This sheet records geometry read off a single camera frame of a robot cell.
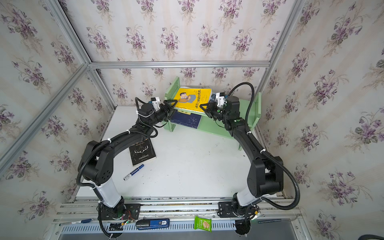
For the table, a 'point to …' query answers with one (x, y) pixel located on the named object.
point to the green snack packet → (202, 223)
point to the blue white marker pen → (134, 171)
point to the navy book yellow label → (186, 118)
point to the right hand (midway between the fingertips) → (199, 107)
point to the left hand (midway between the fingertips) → (177, 102)
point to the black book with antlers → (141, 152)
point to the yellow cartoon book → (192, 98)
